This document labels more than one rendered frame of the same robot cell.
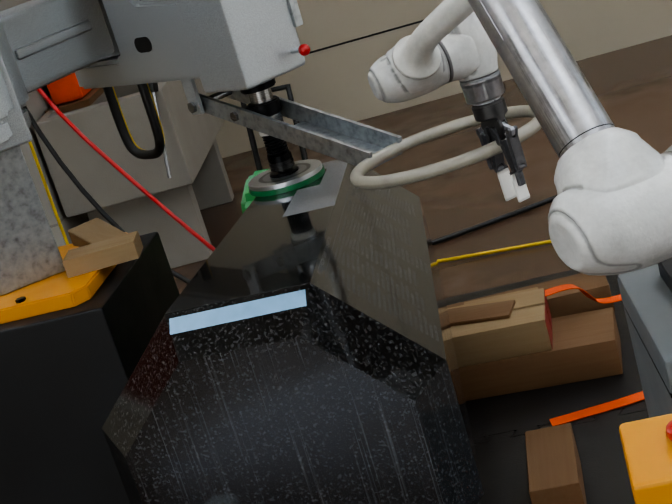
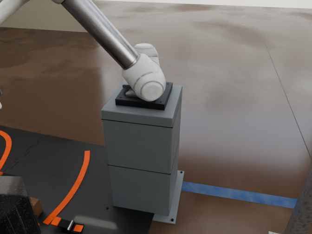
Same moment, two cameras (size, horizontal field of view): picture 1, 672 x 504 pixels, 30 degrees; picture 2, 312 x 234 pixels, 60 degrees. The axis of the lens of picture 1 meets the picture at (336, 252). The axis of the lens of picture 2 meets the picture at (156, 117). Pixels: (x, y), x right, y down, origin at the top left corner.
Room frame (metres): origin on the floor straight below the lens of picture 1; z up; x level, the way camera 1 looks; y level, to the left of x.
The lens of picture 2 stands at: (1.70, 0.75, 1.56)
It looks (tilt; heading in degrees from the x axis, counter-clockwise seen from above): 33 degrees down; 275
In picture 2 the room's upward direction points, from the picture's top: straight up
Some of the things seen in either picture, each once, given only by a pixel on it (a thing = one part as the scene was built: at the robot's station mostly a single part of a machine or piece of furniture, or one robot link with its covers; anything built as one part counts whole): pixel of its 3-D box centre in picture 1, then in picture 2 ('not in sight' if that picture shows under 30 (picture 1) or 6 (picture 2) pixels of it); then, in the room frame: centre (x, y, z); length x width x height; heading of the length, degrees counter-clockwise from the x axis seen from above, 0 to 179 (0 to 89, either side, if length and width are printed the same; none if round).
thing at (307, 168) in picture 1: (285, 174); not in sight; (3.40, 0.07, 0.84); 0.21 x 0.21 x 0.01
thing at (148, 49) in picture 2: not in sight; (144, 64); (1.89, -0.64, 1.00); 0.18 x 0.16 x 0.22; 104
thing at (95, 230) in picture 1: (99, 234); not in sight; (3.51, 0.64, 0.80); 0.20 x 0.10 x 0.05; 31
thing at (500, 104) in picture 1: (493, 119); not in sight; (2.69, -0.42, 1.00); 0.08 x 0.07 x 0.09; 23
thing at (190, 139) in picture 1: (151, 159); not in sight; (6.26, 0.76, 0.43); 1.30 x 0.62 x 0.86; 173
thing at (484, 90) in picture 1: (483, 88); not in sight; (2.69, -0.41, 1.07); 0.09 x 0.09 x 0.06
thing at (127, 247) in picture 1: (103, 254); not in sight; (3.28, 0.60, 0.81); 0.20 x 0.10 x 0.05; 86
